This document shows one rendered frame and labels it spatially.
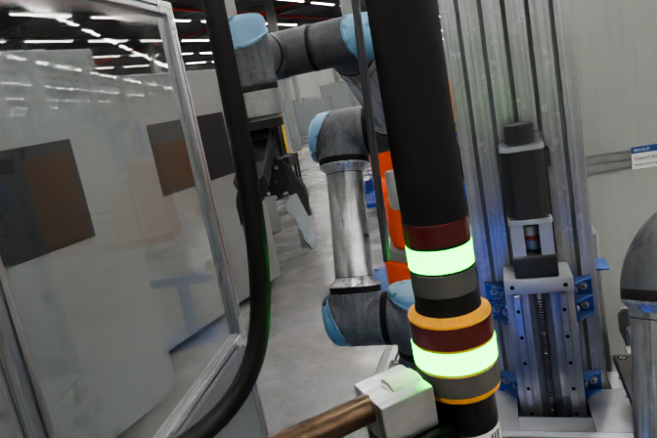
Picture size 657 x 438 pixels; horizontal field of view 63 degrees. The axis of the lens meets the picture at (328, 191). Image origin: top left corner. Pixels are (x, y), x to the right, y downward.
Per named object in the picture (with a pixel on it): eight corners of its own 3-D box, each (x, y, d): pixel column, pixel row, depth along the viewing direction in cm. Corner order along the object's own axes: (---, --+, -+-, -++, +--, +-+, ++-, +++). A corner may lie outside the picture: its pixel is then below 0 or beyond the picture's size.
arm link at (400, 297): (450, 356, 110) (440, 293, 107) (385, 358, 114) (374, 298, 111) (453, 328, 121) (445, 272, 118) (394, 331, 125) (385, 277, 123)
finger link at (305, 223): (333, 231, 87) (303, 183, 87) (327, 242, 82) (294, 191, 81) (318, 240, 88) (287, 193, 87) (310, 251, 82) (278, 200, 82)
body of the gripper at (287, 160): (305, 186, 88) (291, 113, 86) (293, 197, 80) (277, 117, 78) (262, 193, 90) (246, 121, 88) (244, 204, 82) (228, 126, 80)
